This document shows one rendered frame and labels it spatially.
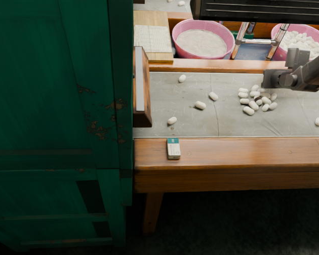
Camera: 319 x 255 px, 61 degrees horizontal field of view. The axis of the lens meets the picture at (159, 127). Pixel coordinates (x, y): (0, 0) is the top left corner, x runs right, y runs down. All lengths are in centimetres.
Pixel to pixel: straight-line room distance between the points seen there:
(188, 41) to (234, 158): 59
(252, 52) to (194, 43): 30
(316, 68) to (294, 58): 13
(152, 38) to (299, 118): 63
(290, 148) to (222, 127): 22
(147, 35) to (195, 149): 55
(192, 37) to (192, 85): 30
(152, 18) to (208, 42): 26
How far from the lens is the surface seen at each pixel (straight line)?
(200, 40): 124
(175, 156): 77
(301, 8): 87
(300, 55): 93
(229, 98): 101
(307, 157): 94
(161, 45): 110
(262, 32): 146
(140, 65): 88
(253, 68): 113
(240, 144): 86
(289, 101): 110
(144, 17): 126
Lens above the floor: 144
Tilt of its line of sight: 54 degrees down
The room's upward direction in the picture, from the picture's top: 8 degrees clockwise
